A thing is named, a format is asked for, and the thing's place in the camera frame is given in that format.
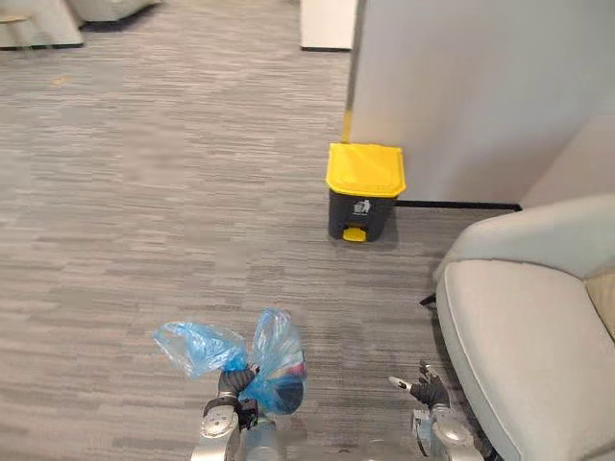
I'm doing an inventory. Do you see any light grey armchair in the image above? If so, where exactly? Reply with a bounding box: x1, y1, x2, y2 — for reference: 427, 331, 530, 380
419, 193, 615, 461

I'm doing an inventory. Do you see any beige cushion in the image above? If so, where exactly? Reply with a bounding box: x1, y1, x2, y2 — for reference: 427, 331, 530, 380
583, 271, 615, 343

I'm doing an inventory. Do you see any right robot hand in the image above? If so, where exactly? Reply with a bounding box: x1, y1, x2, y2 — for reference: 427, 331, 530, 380
388, 360, 451, 412

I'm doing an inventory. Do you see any yellow-lidded dark pedal bin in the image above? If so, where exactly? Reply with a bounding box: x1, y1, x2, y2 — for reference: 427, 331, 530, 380
325, 141, 407, 243

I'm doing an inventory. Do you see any blue plastic rubbish bag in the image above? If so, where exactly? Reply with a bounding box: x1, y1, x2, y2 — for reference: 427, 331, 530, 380
153, 307, 308, 418

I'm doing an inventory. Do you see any light grey sofa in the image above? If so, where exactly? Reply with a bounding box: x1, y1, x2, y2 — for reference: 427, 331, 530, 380
66, 0, 164, 24

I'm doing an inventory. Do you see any white pillar base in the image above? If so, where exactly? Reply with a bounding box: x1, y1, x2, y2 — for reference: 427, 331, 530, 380
300, 0, 357, 52

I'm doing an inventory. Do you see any white cabinet with dark base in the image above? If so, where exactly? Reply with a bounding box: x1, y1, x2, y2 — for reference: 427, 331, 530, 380
0, 0, 86, 51

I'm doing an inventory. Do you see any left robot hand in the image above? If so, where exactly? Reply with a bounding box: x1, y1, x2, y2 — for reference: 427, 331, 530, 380
217, 364, 261, 401

